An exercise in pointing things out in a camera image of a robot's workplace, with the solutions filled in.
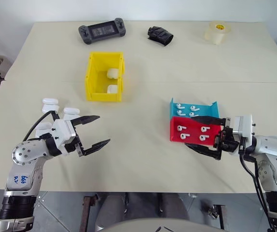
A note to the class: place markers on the white wireless earbud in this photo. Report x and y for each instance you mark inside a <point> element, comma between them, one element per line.
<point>203,137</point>
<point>180,127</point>
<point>204,129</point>
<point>180,112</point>
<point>194,108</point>
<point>184,136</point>
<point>179,105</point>
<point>192,113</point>

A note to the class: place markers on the blue plastic tray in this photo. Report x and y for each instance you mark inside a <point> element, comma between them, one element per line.
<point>208,110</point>

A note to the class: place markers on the clear tape roll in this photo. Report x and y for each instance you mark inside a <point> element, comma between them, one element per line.
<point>215,33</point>

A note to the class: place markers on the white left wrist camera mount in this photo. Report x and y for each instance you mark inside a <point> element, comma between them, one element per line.
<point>62,131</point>

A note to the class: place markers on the yellow plastic bin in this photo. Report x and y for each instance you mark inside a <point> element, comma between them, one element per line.
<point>91,79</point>

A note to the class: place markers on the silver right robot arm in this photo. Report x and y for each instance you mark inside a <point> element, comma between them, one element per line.
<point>271,147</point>

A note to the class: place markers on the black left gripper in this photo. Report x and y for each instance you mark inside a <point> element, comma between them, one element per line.
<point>80,149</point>

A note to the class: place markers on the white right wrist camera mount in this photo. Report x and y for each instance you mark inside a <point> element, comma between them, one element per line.
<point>243,125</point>

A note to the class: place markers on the black handheld game controller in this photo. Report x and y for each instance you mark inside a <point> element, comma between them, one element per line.
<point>102,30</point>

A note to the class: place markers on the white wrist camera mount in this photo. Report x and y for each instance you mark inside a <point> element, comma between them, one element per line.
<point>62,131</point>
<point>243,125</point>

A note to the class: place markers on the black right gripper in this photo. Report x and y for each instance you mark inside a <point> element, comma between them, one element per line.
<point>227,141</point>

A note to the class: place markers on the small metal caster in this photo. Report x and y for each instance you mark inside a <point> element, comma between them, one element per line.
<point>212,212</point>

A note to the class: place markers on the red plastic tray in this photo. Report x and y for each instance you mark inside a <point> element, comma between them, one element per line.
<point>192,131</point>

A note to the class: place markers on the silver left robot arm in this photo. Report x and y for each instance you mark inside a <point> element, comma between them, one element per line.
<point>22,154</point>

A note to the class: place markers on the black rolled fabric sleeve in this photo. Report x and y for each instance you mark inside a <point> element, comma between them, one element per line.
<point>159,35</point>

